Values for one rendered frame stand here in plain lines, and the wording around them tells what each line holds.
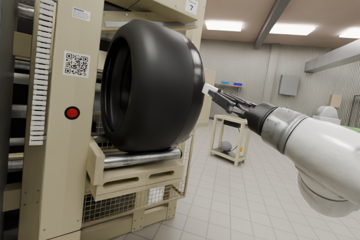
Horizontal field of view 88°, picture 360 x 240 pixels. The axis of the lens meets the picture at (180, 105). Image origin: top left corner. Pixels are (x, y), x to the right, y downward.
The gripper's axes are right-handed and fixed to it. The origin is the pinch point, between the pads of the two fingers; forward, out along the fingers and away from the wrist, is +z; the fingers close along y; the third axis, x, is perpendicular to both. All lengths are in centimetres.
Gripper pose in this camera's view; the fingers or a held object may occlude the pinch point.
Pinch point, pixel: (211, 91)
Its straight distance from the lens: 57.6
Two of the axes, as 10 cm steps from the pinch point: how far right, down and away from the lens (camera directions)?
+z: -5.3, -4.0, 7.5
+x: -2.8, 9.1, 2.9
